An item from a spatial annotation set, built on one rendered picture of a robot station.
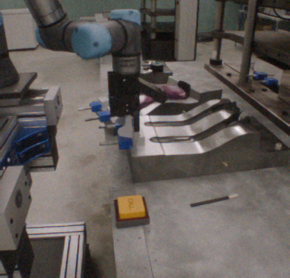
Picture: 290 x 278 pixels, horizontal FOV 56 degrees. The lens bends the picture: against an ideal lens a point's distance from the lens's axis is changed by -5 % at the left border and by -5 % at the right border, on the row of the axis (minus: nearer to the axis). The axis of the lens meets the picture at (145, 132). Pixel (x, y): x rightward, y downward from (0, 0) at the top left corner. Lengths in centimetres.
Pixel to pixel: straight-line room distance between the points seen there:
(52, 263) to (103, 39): 107
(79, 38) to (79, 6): 729
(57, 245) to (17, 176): 94
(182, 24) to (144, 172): 446
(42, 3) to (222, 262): 67
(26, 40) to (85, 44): 669
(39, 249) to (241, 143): 106
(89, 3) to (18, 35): 199
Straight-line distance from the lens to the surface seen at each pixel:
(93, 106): 116
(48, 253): 147
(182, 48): 520
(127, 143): 82
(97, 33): 60
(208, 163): 84
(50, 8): 68
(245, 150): 87
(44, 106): 93
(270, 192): 86
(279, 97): 155
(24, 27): 725
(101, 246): 171
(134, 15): 70
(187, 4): 513
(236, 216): 75
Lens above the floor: 131
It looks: 28 degrees down
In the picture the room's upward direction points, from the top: straight up
